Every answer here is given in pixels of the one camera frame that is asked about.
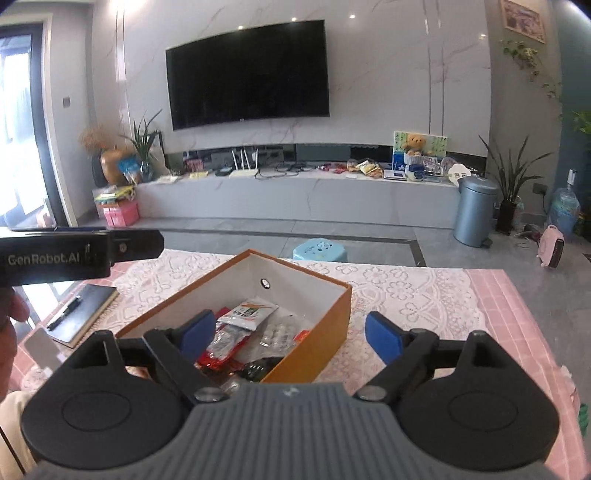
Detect green picture board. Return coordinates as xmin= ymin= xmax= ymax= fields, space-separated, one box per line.
xmin=392 ymin=131 xmax=450 ymax=163

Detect black television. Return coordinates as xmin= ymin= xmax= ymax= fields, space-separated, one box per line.
xmin=165 ymin=19 xmax=331 ymax=132

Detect tall-leaf potted plant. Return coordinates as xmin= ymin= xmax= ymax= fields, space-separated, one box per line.
xmin=478 ymin=134 xmax=555 ymax=237

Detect yellow snack bags pile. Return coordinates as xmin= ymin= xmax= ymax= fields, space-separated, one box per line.
xmin=347 ymin=158 xmax=385 ymax=179

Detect clear bag of white balls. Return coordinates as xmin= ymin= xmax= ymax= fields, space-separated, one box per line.
xmin=257 ymin=320 xmax=297 ymax=348

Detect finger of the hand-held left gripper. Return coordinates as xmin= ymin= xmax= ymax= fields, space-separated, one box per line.
xmin=108 ymin=229 xmax=165 ymax=265

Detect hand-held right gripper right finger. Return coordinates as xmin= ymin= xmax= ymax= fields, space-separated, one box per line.
xmin=353 ymin=311 xmax=515 ymax=407

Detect pink box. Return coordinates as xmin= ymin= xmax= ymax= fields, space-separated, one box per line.
xmin=102 ymin=200 xmax=140 ymax=228

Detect grey pedal trash can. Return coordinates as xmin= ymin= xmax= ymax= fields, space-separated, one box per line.
xmin=452 ymin=176 xmax=501 ymax=248

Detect person's left hand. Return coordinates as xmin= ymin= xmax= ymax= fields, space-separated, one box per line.
xmin=0 ymin=286 xmax=31 ymax=402

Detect dried flower bunch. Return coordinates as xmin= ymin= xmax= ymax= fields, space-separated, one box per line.
xmin=78 ymin=127 xmax=110 ymax=154

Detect white router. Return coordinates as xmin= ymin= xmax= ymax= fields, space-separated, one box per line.
xmin=229 ymin=147 xmax=260 ymax=179

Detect orange cardboard box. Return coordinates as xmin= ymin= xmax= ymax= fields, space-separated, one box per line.
xmin=115 ymin=249 xmax=353 ymax=385

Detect grey phone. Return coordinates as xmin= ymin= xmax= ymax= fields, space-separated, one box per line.
xmin=23 ymin=328 xmax=64 ymax=371

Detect blue plastic stool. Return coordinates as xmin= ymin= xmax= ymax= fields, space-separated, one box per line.
xmin=293 ymin=238 xmax=348 ymax=265

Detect small green potted plant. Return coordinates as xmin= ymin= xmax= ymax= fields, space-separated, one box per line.
xmin=117 ymin=110 xmax=163 ymax=184

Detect orange vase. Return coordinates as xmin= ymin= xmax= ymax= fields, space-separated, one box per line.
xmin=99 ymin=148 xmax=134 ymax=186

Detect hanging vine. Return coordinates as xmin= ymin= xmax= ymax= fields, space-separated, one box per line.
xmin=501 ymin=39 xmax=563 ymax=103

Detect black pen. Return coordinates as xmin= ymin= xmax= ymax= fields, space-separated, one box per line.
xmin=46 ymin=295 xmax=83 ymax=331

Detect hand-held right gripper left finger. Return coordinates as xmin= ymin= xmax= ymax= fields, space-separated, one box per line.
xmin=76 ymin=310 xmax=230 ymax=406

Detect white packet with orange print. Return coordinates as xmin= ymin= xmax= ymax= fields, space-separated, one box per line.
xmin=216 ymin=298 xmax=280 ymax=332

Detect grey television console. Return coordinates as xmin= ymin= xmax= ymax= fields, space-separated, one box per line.
xmin=136 ymin=165 xmax=462 ymax=230

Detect framed wall painting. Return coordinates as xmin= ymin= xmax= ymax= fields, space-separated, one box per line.
xmin=501 ymin=0 xmax=546 ymax=45

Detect pink space heater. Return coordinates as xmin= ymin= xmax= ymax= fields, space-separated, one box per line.
xmin=537 ymin=224 xmax=567 ymax=269

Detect blue water jug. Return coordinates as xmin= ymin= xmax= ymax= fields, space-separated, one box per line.
xmin=549 ymin=168 xmax=581 ymax=232

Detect red packet with yellow label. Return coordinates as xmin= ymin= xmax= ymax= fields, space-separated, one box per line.
xmin=198 ymin=322 xmax=254 ymax=371

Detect pink checked tablecloth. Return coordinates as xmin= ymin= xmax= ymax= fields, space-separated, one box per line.
xmin=11 ymin=251 xmax=583 ymax=480

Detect black notebook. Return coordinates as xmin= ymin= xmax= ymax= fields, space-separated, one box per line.
xmin=46 ymin=284 xmax=120 ymax=348

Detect black snack packet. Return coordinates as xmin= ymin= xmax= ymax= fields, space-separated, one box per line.
xmin=239 ymin=357 xmax=283 ymax=382

